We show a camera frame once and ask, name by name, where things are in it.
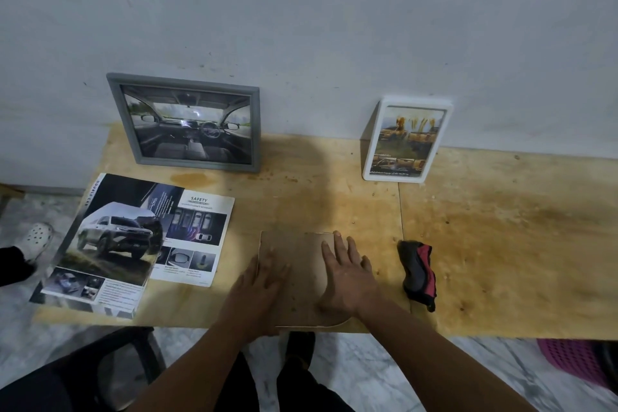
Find person's right forearm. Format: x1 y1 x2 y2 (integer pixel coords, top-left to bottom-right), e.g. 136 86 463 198
355 303 538 412

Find white car leaflet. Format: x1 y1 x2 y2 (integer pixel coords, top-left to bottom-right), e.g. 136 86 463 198
149 190 236 288

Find brown backing board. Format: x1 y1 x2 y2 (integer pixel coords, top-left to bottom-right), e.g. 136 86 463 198
258 230 355 329

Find red and black cloth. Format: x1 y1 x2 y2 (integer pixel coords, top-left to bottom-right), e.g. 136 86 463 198
396 240 437 313

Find pink plastic basket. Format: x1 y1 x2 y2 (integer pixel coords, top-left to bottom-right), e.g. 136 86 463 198
537 338 618 390

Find white picture frame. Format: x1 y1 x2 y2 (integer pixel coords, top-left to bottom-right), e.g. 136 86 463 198
362 96 454 183

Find person's left forearm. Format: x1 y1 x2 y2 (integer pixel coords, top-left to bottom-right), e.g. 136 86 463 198
126 325 264 412

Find dark car brochure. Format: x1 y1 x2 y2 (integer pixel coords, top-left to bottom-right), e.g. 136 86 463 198
30 173 186 321

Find person's right hand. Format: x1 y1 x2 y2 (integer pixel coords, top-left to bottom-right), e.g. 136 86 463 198
316 230 383 326

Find person's left hand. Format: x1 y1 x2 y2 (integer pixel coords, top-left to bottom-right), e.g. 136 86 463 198
218 253 291 346

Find person's black trousers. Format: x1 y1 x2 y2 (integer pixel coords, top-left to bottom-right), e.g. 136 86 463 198
212 330 355 412

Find black chair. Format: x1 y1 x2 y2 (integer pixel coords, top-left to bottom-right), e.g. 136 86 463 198
0 327 166 412

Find grey picture frame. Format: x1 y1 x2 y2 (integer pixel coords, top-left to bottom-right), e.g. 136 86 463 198
106 72 262 173

